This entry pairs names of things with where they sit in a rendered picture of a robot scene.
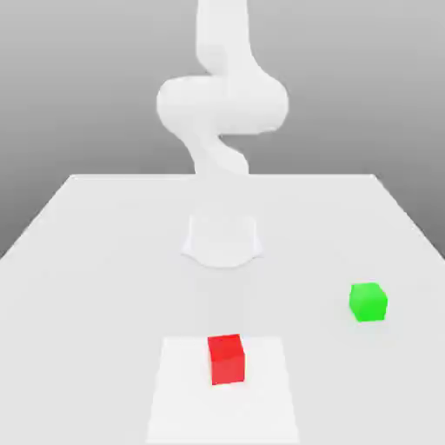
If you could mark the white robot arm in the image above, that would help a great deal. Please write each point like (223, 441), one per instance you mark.
(222, 104)

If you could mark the small green cube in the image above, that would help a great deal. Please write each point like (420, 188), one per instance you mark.
(367, 301)

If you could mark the small red cube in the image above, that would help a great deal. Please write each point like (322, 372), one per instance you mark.
(226, 361)

